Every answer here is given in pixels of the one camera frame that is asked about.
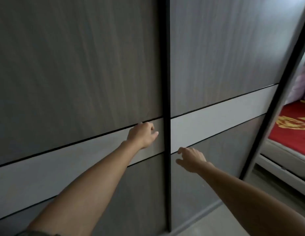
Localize person's left forearm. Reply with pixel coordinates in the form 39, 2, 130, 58
26, 141, 146, 236

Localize person's right forearm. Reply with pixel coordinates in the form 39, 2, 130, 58
197, 162, 305, 236

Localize red floral blanket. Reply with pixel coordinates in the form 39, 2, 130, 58
267, 100, 305, 158

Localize person's left hand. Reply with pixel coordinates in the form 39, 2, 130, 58
126, 122, 159, 150

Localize grey wooden wardrobe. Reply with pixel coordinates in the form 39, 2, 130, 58
0, 0, 305, 236

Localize grey sliding wardrobe door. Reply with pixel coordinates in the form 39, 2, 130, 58
0, 0, 172, 236
169, 0, 305, 234

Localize person's right hand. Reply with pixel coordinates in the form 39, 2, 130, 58
176, 147, 215, 174

